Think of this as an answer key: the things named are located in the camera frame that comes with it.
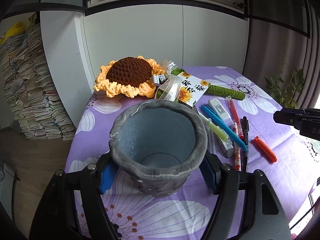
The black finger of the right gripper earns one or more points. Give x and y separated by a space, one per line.
307 120

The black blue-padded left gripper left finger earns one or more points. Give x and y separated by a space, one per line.
56 216

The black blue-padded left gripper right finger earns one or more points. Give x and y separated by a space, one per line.
262 217

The orange utility knife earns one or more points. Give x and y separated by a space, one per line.
258 143

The black marker pen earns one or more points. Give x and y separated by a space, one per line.
245 129

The red gel pen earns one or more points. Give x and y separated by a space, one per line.
234 116

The blue pen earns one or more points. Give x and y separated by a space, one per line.
223 126

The green highlighter pen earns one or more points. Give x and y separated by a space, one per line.
216 129

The grey felt pen holder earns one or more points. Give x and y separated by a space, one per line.
158 143

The red patterned pen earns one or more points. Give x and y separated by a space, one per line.
237 152

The white eraser stick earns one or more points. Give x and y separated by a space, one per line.
226 147

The green potted plant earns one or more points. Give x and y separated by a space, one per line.
284 93

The grey curtain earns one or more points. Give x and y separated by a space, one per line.
283 36

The green crocheted flower stem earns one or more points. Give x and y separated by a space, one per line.
224 92

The tall stack of books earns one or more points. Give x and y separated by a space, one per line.
29 88

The translucent white ribbon bow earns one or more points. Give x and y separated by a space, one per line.
168 84

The white cabinet with shelves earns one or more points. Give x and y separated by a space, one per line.
78 39

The crocheted sunflower head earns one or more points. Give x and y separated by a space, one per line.
130 76

